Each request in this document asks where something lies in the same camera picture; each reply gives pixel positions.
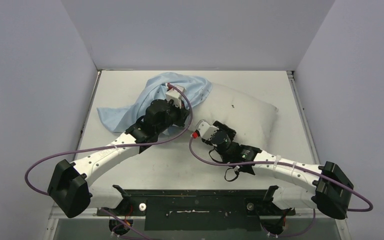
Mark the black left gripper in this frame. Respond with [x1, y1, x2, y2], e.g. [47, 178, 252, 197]
[155, 99, 191, 135]

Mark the white pillow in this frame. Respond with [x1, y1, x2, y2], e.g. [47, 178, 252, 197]
[188, 83, 278, 150]

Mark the light blue pillowcase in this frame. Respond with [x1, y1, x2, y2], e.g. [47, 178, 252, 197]
[96, 72, 213, 133]

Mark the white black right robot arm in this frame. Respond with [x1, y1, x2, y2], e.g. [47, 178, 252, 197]
[196, 119, 354, 220]

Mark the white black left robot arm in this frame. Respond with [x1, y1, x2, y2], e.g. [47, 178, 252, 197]
[47, 98, 192, 218]

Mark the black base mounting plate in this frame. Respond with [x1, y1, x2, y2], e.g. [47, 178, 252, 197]
[97, 186, 296, 231]

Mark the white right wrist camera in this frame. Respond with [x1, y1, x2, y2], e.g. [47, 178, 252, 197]
[191, 119, 219, 141]

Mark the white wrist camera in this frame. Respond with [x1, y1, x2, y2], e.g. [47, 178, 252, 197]
[191, 119, 219, 141]
[165, 83, 185, 109]

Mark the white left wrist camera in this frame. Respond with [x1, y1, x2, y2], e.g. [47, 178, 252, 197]
[165, 83, 185, 109]

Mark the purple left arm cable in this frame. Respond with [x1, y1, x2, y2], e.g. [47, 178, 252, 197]
[24, 82, 194, 240]

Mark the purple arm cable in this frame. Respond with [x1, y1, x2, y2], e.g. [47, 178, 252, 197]
[24, 82, 194, 240]
[188, 132, 374, 239]

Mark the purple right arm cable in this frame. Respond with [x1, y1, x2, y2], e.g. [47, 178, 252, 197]
[188, 132, 374, 239]

